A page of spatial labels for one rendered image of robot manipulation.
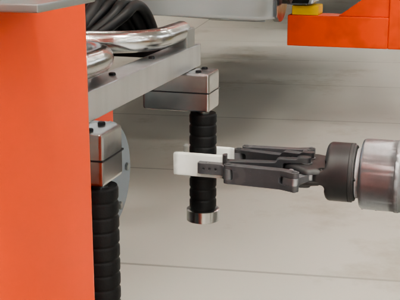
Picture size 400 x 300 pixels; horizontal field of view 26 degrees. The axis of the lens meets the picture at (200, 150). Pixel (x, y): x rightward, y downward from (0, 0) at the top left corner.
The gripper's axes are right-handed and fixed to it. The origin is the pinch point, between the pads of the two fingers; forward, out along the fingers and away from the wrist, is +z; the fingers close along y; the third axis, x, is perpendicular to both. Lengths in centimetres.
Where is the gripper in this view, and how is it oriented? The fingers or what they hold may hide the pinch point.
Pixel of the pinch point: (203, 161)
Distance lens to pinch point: 114.5
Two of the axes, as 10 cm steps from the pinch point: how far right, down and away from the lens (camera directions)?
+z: -9.6, -0.7, 2.8
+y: 2.9, -2.4, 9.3
